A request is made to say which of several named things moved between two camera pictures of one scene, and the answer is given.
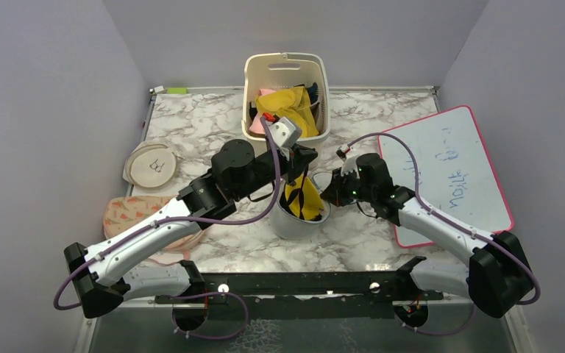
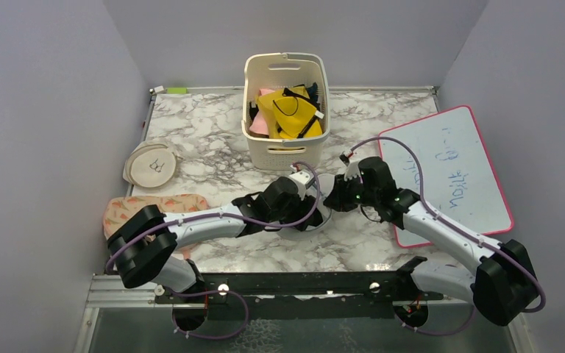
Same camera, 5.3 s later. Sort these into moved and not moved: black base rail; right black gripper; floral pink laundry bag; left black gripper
Moved: left black gripper
Not moved: floral pink laundry bag; black base rail; right black gripper
